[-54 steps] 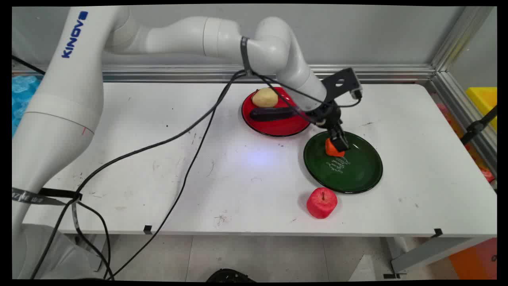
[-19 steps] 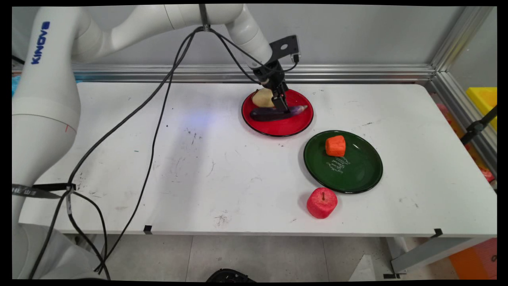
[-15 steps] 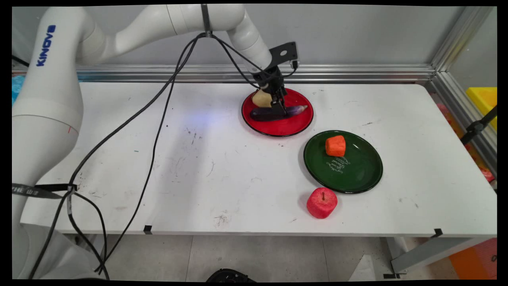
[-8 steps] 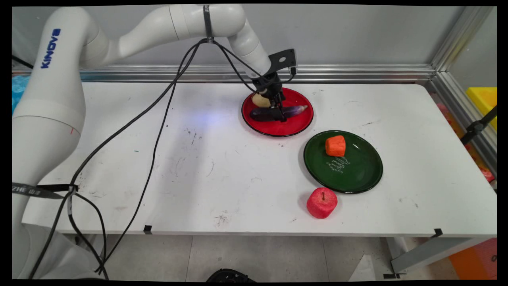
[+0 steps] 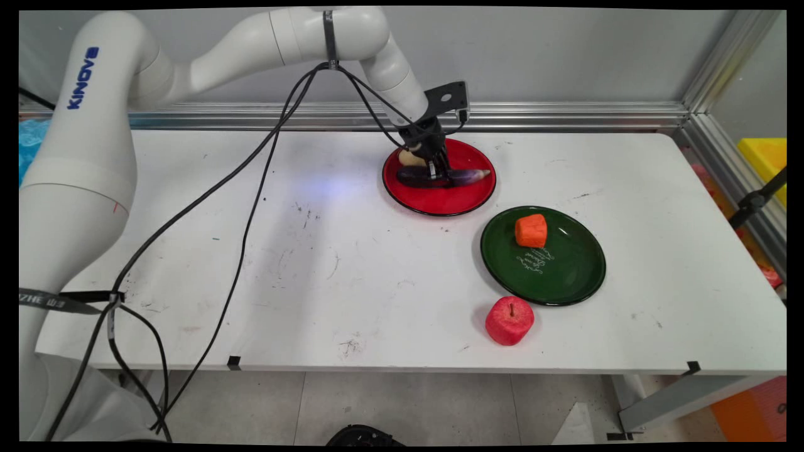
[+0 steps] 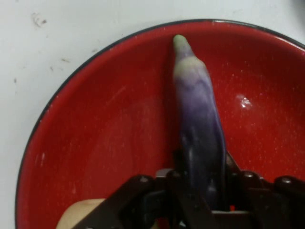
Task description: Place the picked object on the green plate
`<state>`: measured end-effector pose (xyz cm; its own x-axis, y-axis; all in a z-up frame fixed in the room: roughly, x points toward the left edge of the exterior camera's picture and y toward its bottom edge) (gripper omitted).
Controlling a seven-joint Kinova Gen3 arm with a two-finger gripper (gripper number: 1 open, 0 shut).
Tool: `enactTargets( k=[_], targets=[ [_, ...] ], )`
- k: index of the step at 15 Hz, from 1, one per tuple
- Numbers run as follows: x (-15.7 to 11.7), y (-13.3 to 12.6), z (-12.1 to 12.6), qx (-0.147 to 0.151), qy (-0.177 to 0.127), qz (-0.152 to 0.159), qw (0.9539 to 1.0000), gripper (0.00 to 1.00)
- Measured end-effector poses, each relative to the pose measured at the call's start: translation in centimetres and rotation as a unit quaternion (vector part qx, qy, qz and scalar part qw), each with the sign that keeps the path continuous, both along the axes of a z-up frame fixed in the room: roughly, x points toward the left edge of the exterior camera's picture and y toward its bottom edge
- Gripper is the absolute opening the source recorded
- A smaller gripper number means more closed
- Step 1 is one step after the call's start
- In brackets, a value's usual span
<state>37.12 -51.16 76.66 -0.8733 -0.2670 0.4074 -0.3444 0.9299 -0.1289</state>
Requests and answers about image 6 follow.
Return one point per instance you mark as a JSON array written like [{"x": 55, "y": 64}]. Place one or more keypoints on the red plate with black rim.
[{"x": 95, "y": 119}]

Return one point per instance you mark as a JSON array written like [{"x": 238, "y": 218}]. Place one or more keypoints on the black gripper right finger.
[{"x": 269, "y": 202}]

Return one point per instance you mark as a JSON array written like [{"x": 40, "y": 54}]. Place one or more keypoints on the beige rounded toy food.
[{"x": 76, "y": 214}]

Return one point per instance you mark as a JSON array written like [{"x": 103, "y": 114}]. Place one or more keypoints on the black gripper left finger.
[{"x": 133, "y": 200}]

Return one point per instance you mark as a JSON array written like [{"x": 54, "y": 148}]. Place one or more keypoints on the purple toy eggplant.
[{"x": 200, "y": 119}]

